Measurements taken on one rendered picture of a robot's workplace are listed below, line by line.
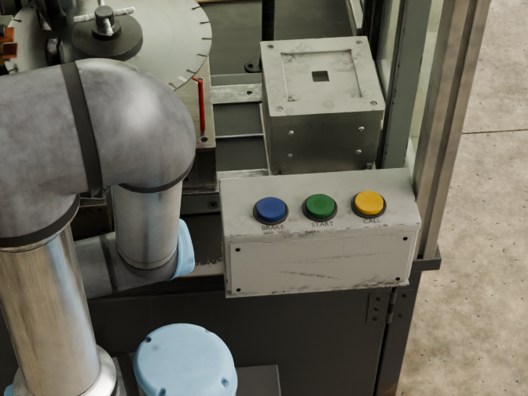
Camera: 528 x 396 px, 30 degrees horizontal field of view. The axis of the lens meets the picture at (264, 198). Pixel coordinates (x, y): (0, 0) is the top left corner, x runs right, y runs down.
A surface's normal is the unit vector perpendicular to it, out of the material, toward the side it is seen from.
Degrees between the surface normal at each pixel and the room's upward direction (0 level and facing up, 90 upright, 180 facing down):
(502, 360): 0
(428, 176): 90
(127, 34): 5
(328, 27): 0
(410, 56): 90
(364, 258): 90
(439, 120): 90
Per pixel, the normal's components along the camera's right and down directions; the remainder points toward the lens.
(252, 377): 0.01, -0.66
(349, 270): 0.09, 0.75
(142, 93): 0.65, -0.38
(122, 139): 0.45, 0.28
